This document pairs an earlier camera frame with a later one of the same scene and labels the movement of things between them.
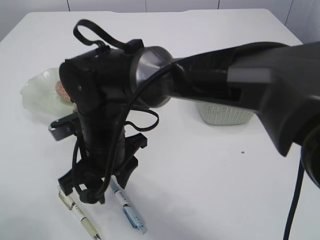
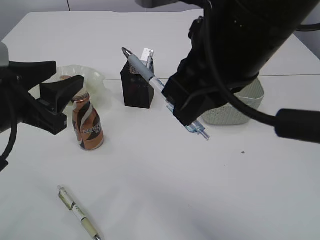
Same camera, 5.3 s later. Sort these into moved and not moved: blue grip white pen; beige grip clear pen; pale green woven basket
Moved: blue grip white pen
Not moved: beige grip clear pen; pale green woven basket
